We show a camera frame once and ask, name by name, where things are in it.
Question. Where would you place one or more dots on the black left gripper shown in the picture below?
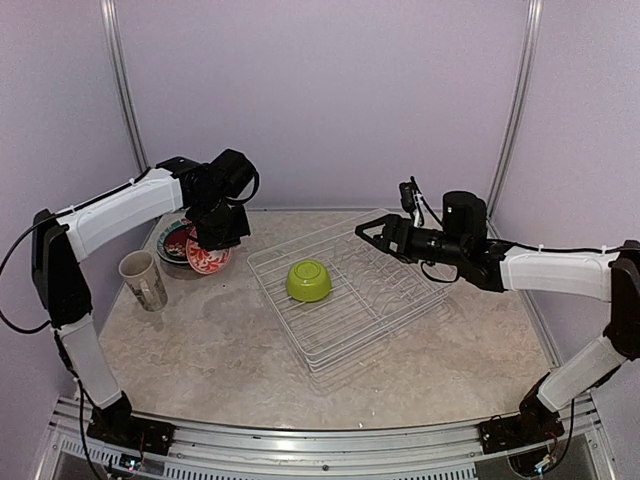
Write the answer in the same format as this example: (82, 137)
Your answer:
(207, 241)

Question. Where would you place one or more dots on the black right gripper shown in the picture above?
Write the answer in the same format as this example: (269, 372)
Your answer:
(384, 240)

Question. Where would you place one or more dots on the red white floral bowl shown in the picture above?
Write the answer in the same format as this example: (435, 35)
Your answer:
(206, 262)

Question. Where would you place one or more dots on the small black plate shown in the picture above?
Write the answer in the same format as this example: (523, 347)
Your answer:
(174, 243)

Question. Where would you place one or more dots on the white red teal plate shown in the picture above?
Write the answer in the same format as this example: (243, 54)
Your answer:
(162, 235)

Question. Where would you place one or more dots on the tall patterned mug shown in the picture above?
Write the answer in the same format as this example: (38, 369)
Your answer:
(141, 274)

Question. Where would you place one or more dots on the lime green bowl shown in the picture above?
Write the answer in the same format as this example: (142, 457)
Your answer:
(308, 281)

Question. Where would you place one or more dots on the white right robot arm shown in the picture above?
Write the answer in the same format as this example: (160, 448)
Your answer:
(588, 298)

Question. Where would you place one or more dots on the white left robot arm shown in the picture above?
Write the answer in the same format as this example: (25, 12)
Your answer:
(213, 196)

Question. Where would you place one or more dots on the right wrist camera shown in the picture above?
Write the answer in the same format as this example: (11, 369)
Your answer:
(410, 198)

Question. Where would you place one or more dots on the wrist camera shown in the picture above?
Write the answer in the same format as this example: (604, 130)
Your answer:
(234, 177)
(410, 198)

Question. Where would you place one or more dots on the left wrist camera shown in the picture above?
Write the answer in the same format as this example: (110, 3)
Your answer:
(234, 177)

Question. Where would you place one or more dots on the white wire dish rack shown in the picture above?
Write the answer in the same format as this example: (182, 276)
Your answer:
(373, 300)

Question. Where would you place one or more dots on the front aluminium rail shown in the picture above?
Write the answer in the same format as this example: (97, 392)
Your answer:
(205, 450)

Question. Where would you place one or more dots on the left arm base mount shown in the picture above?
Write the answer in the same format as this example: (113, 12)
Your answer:
(117, 425)

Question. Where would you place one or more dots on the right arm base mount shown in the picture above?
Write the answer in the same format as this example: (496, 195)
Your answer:
(534, 423)

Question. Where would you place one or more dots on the left aluminium frame post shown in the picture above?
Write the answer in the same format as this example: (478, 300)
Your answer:
(109, 14)

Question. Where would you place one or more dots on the aluminium frame post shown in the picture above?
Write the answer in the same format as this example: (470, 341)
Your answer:
(109, 14)
(518, 103)

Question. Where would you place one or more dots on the right aluminium frame post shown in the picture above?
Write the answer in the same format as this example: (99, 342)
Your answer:
(518, 103)

